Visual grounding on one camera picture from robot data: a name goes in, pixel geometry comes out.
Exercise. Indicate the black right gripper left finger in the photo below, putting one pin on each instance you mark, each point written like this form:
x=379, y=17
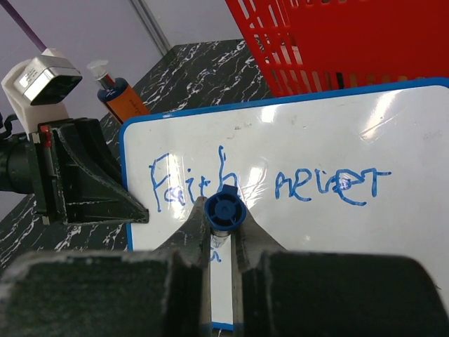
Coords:
x=163, y=292

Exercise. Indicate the blue framed whiteboard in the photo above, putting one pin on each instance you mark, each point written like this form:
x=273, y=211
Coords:
x=362, y=170

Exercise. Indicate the white marker with blue cap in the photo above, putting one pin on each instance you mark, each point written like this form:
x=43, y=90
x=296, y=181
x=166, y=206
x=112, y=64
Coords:
x=225, y=211

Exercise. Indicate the red plastic shopping basket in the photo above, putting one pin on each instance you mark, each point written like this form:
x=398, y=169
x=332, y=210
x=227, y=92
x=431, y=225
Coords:
x=313, y=46

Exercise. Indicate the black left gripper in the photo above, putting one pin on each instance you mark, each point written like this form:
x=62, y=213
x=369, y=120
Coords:
x=75, y=178

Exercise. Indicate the orange blue pump bottle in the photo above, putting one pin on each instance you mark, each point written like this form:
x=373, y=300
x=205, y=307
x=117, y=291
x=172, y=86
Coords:
x=116, y=94

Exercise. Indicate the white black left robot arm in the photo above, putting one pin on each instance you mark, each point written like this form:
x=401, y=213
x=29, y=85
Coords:
x=15, y=172

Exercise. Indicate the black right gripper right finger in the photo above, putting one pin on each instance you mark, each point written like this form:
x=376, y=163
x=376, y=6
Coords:
x=277, y=292

